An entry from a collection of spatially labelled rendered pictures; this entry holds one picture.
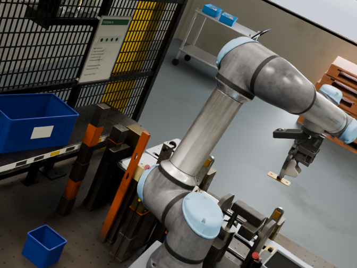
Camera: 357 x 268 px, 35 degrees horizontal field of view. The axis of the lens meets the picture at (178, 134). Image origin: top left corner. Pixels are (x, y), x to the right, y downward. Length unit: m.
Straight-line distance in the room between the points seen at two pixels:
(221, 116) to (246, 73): 0.13
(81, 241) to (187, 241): 0.85
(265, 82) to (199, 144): 0.24
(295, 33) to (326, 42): 0.47
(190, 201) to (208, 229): 0.08
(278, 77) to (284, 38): 7.03
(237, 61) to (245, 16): 7.10
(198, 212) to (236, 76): 0.35
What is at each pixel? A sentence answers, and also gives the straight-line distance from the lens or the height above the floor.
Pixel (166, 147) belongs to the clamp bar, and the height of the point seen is 1.21.
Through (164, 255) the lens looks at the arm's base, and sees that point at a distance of 1.50.
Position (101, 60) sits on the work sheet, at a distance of 2.42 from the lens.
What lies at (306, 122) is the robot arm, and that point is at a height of 1.50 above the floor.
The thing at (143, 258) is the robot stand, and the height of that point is 1.10.
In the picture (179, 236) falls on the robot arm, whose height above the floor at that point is 1.24.
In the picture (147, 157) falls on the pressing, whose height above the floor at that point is 1.00.
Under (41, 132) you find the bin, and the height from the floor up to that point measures 1.10.
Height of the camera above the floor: 2.00
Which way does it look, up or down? 22 degrees down
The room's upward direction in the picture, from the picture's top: 24 degrees clockwise
